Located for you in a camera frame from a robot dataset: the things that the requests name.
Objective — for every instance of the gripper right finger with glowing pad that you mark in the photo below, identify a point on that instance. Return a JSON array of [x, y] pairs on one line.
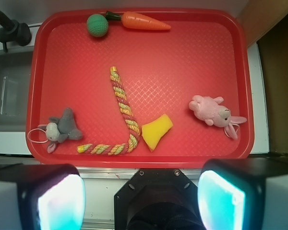
[[244, 194]]

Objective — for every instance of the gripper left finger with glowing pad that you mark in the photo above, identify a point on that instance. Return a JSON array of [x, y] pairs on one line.
[[41, 197]]

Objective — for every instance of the grey plush bunny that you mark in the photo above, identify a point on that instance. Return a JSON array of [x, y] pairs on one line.
[[58, 130]]

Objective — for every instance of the pink plush bunny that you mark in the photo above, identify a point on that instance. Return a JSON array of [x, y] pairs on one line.
[[211, 111]]

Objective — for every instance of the yellow cheese wedge toy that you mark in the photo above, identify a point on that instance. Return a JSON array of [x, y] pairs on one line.
[[155, 130]]

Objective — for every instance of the grey sink basin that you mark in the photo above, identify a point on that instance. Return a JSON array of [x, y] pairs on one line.
[[15, 70]]

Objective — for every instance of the red plastic tray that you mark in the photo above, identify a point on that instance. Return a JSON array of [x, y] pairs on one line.
[[204, 53]]

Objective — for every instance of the black faucet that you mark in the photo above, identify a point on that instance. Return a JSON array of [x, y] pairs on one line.
[[13, 31]]

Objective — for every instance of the green golf ball toy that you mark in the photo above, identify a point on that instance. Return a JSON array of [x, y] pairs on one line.
[[97, 25]]

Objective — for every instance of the orange plastic carrot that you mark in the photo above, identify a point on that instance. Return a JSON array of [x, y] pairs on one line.
[[133, 20]]

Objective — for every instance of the multicolour twisted rope toy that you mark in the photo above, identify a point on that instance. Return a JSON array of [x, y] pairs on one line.
[[130, 121]]

